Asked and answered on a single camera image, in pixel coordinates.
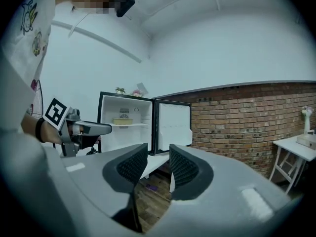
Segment black mini fridge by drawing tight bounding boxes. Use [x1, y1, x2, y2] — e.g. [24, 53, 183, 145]
[97, 91, 193, 157]

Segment black wristband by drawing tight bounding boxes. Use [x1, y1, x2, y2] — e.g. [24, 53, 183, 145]
[35, 117, 47, 143]

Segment white printed t-shirt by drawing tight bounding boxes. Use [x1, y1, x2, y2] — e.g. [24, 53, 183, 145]
[0, 0, 60, 135]

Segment white folding table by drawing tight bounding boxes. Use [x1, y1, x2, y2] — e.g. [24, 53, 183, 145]
[269, 129, 316, 195]

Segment white cabinet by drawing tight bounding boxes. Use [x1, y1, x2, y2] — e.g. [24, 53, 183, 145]
[139, 154, 174, 180]

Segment person's left hand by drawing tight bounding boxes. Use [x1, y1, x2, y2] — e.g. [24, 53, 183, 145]
[73, 135, 102, 150]

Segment yellow plastic tray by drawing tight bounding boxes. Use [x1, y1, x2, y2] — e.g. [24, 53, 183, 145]
[113, 117, 134, 126]

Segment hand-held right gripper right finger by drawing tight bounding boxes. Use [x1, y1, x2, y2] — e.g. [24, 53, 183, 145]
[153, 143, 292, 237]

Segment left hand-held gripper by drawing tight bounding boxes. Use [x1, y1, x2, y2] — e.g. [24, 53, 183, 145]
[43, 97, 113, 158]

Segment white ceiling pipe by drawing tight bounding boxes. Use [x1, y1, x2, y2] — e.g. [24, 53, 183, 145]
[51, 20, 143, 64]

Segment person's left forearm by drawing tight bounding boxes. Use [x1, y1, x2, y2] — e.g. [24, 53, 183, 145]
[21, 112, 63, 145]

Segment white vase with flowers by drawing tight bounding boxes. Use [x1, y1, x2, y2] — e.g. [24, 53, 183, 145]
[301, 105, 314, 135]

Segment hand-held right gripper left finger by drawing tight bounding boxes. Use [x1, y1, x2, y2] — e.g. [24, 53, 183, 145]
[43, 143, 149, 233]

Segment black head camera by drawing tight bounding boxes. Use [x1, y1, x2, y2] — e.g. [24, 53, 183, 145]
[115, 0, 136, 18]

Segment person's light grey trousers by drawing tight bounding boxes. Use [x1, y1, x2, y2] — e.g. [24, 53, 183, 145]
[0, 126, 57, 237]

